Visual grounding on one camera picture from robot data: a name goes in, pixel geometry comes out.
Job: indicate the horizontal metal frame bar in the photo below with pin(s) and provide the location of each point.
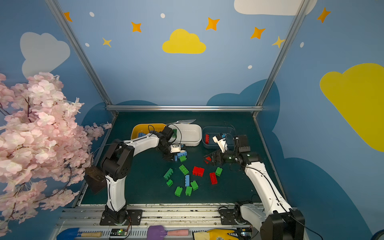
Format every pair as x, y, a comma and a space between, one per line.
147, 108

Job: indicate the teal plastic bin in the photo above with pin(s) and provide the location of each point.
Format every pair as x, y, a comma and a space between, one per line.
212, 131

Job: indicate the yellow plastic bin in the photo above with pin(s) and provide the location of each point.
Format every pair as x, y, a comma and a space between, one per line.
146, 128

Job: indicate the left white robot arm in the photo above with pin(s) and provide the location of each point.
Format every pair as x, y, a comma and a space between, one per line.
116, 165

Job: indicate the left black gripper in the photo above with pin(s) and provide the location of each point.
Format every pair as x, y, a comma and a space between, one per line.
167, 152

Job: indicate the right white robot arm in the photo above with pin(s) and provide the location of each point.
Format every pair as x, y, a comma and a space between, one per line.
278, 220

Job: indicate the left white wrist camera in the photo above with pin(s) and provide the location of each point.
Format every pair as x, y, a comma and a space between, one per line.
177, 149

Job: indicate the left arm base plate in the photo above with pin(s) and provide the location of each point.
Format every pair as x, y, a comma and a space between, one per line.
121, 218

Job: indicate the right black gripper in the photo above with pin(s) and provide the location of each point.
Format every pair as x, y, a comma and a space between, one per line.
218, 157

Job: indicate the white plastic bin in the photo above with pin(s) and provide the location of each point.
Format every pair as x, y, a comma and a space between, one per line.
189, 135

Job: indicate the dark tree base plate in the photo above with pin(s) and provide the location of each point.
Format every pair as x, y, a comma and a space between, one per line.
95, 179

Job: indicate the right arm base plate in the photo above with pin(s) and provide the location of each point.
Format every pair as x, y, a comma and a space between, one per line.
231, 217

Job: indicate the purple toy shovel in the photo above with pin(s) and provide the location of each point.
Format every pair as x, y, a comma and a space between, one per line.
159, 233

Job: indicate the pink cherry blossom tree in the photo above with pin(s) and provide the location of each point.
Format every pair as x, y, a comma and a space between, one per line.
43, 149

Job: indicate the blue toy shovel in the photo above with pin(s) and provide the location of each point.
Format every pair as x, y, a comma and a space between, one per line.
72, 233

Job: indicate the green circuit board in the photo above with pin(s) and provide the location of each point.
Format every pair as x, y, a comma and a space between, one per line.
118, 233

